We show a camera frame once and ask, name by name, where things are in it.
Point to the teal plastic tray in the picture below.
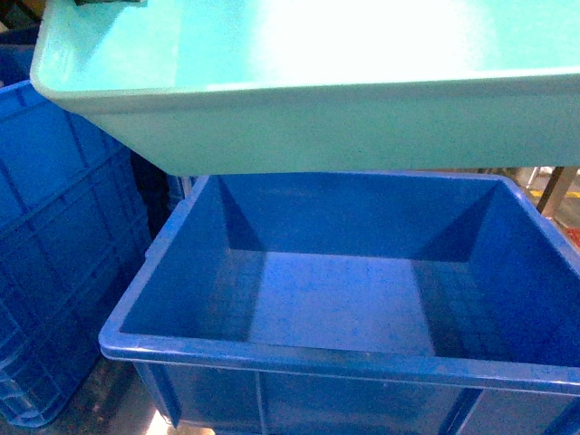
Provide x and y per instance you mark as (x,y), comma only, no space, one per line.
(223,87)

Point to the blue crate behind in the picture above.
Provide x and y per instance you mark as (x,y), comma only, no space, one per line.
(179,189)

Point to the large blue plastic crate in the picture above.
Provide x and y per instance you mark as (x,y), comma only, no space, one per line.
(356,303)

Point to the blue ribbed crate left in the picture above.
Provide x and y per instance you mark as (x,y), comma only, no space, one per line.
(73,234)

